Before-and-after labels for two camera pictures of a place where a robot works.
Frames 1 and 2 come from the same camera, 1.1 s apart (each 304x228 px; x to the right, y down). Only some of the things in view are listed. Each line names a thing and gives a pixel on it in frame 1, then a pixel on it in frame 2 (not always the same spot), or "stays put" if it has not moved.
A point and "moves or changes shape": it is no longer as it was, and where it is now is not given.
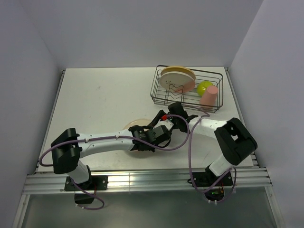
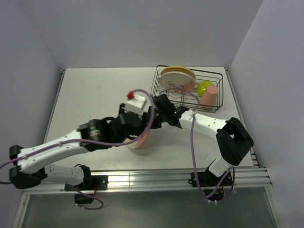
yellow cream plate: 180,69 stays put
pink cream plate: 177,81 stays put
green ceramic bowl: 202,87 stays put
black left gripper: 152,149 -> 140,129
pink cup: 209,98 stays put
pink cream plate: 140,122 moves or changes shape
